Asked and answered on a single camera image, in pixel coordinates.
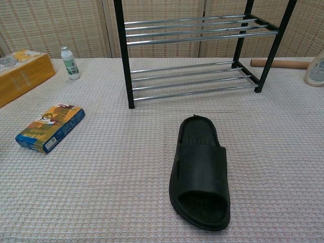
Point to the black rubber slipper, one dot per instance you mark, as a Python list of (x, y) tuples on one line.
[(202, 164)]

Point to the black and chrome shoe rack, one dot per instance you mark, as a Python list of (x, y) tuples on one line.
[(126, 63)]

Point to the white waffle weave tablecloth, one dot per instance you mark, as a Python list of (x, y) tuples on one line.
[(114, 177)]

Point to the small white plastic bottle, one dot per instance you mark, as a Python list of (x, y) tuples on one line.
[(71, 65)]

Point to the colourful blue yellow card box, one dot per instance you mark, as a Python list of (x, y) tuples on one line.
[(48, 126)]

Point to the wooden rolling pin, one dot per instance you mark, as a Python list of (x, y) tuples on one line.
[(281, 63)]

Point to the beige woven folding screen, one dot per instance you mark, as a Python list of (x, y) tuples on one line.
[(63, 25)]

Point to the yellow cat print tissue pack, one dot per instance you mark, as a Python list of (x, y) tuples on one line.
[(22, 76)]

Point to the beige bottle with blue cap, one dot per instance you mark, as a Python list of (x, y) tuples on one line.
[(315, 73)]

